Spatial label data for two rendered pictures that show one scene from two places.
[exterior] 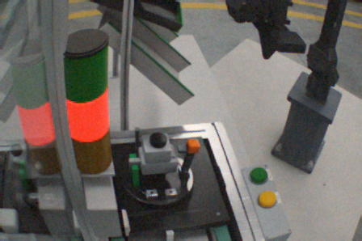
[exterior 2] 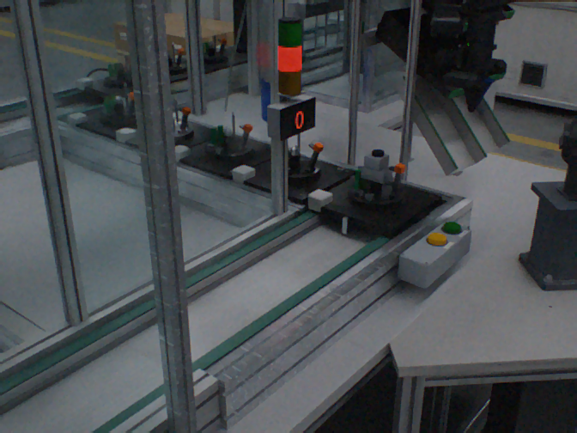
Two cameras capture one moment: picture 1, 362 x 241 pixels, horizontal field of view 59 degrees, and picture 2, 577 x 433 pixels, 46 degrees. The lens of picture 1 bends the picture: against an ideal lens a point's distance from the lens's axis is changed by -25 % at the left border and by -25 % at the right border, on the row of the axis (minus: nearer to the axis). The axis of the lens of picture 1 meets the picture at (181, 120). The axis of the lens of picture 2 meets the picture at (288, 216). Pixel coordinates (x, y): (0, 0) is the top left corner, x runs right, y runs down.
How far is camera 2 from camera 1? 1.22 m
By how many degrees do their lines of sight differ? 47
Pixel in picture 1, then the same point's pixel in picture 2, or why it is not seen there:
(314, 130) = (549, 227)
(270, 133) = not seen: hidden behind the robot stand
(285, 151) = (529, 258)
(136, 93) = (455, 187)
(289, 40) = (452, 75)
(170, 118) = not seen: hidden behind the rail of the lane
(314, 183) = (538, 298)
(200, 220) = (373, 221)
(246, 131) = (517, 239)
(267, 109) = not seen: hidden behind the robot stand
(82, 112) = (281, 51)
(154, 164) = (368, 169)
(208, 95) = (517, 210)
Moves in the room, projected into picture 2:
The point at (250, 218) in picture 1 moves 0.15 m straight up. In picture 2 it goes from (408, 240) to (413, 178)
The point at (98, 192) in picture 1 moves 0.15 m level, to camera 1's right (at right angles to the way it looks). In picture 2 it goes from (280, 105) to (322, 123)
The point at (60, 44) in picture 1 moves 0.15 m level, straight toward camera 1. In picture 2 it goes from (276, 14) to (233, 26)
